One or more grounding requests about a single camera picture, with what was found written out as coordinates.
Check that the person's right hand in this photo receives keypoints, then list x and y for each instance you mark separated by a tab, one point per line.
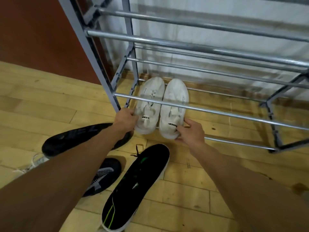
193	135

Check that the person's left hand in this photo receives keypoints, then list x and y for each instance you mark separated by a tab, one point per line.
125	119

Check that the person's right thumb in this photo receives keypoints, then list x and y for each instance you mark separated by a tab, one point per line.
180	132

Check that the person's left fingers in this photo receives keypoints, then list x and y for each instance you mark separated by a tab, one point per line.
134	114

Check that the white slip-on sneaker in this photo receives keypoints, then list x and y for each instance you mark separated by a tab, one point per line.
151	99
174	103

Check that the person's right forearm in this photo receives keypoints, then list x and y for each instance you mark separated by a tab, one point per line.
246	190

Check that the person's left forearm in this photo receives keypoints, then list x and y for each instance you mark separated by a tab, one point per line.
60	181

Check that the black sneaker with green stripes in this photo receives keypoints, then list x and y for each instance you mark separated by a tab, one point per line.
144	171

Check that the black sneaker with grey pattern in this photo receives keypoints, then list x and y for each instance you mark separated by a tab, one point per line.
108	171

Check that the plain black sneaker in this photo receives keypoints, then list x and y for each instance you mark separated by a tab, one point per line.
62	140

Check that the grey metal shoe rack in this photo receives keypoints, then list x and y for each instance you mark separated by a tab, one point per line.
193	47

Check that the white curtain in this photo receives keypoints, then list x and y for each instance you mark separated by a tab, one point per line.
217	12

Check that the brown wooden door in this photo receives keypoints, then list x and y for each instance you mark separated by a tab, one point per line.
36	33

